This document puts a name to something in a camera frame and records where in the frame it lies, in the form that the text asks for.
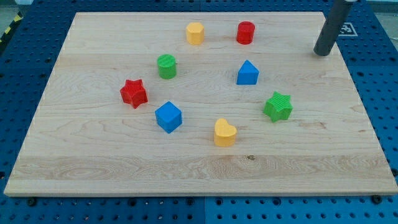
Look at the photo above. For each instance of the yellow heart block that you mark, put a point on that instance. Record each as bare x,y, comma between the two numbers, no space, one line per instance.
224,133

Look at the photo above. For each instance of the blue triangle block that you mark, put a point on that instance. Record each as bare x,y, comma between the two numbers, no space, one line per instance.
247,74

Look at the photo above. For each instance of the blue cube block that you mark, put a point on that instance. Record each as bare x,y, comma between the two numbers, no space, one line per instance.
168,117

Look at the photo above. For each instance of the green cylinder block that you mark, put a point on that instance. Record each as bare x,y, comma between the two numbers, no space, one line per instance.
166,66

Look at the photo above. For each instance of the light wooden board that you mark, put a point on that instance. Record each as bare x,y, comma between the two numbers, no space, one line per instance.
84,141

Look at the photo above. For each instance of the red star block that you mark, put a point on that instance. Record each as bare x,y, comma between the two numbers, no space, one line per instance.
134,93

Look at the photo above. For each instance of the green star block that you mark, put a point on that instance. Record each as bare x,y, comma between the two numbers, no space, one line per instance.
278,107

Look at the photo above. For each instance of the yellow hexagon block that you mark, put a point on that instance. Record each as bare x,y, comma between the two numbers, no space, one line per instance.
195,33

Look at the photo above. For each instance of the red cylinder block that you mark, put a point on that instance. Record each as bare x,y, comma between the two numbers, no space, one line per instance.
245,32

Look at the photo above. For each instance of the white fiducial marker tag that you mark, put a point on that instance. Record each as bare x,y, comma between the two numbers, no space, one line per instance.
347,30

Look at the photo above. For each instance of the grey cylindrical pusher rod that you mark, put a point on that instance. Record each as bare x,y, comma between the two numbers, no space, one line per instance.
331,28

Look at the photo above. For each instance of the yellow black hazard tape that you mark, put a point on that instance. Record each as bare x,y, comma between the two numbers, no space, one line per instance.
11,29

